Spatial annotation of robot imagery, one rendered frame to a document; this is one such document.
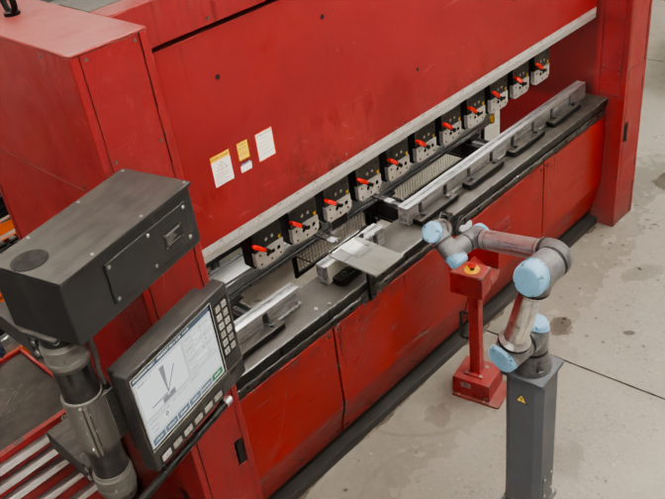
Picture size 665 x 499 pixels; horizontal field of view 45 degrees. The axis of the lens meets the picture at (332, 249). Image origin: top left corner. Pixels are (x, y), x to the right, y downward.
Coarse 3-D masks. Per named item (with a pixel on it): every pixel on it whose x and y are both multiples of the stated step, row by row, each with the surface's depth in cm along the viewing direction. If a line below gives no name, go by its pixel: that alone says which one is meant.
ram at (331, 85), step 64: (320, 0) 294; (384, 0) 320; (448, 0) 351; (512, 0) 387; (576, 0) 433; (192, 64) 262; (256, 64) 282; (320, 64) 305; (384, 64) 333; (448, 64) 366; (192, 128) 270; (256, 128) 291; (320, 128) 316; (384, 128) 346; (192, 192) 279; (256, 192) 302
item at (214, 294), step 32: (192, 288) 242; (224, 288) 238; (160, 320) 231; (192, 320) 227; (224, 320) 241; (128, 352) 220; (224, 352) 245; (128, 384) 209; (224, 384) 248; (128, 416) 217; (192, 416) 236; (160, 448) 226
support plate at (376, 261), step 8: (360, 240) 357; (376, 248) 350; (384, 248) 350; (336, 256) 348; (344, 256) 348; (352, 256) 347; (360, 256) 346; (368, 256) 346; (376, 256) 345; (384, 256) 344; (392, 256) 343; (400, 256) 343; (352, 264) 342; (360, 264) 341; (368, 264) 341; (376, 264) 340; (384, 264) 339; (392, 264) 340; (368, 272) 336; (376, 272) 335
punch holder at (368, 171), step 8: (376, 160) 349; (360, 168) 342; (368, 168) 346; (376, 168) 350; (352, 176) 343; (360, 176) 344; (368, 176) 348; (376, 176) 352; (352, 184) 346; (360, 184) 346; (376, 184) 353; (352, 192) 349; (360, 192) 347; (368, 192) 351; (360, 200) 349
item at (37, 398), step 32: (0, 384) 307; (32, 384) 305; (0, 416) 292; (32, 416) 290; (64, 416) 287; (0, 448) 279; (32, 448) 280; (0, 480) 277; (32, 480) 286; (64, 480) 297
